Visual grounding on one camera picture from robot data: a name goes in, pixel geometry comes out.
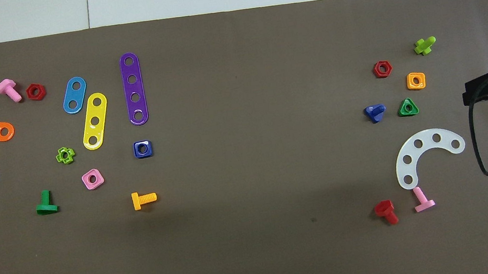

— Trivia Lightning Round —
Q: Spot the blue triangle head screw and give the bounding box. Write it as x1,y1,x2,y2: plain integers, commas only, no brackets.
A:
364,102,388,125

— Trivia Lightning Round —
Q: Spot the blue square nut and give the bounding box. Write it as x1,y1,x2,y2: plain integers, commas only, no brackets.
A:
132,139,154,160

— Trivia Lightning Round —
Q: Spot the light green cross screw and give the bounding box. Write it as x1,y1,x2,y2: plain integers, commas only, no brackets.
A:
412,35,438,57

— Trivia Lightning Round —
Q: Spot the orange square nut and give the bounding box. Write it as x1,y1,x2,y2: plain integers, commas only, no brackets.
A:
405,70,427,92

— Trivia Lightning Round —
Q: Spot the dark green T-head screw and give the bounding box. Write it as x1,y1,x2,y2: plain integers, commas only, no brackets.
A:
33,188,60,217

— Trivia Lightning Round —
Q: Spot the green triangle nut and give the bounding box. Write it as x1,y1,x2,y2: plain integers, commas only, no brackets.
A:
396,96,420,118

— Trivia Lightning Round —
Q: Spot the pink T-head screw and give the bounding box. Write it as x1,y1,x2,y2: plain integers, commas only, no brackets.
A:
411,184,437,214
0,77,23,106

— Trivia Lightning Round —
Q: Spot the light green cross nut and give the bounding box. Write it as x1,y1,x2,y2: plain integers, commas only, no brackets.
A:
54,145,77,166

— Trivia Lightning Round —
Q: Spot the red hexagonal nut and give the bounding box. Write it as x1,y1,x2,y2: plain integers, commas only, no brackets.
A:
372,59,394,80
25,82,48,102

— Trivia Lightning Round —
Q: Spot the pink square nut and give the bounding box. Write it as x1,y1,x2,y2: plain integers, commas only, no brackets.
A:
80,167,106,192

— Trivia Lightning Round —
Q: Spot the red hexagonal head screw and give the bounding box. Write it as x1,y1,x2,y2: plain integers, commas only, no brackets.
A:
373,198,400,228

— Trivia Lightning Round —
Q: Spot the orange square head screw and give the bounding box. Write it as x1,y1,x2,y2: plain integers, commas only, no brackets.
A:
131,189,159,211

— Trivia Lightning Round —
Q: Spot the white curved five-hole plate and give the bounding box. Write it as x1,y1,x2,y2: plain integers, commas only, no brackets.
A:
390,124,471,192

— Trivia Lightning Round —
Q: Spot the blue two-hole bar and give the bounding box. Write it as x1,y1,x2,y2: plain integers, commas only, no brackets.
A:
59,75,91,116

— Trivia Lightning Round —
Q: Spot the yellow three-hole bar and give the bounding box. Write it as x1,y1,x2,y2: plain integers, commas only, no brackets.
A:
76,91,114,152

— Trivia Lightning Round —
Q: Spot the purple four-hole bar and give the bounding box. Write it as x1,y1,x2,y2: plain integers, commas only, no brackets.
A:
118,51,151,127

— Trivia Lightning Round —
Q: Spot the brown paper table mat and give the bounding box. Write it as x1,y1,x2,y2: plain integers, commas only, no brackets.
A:
0,0,488,274

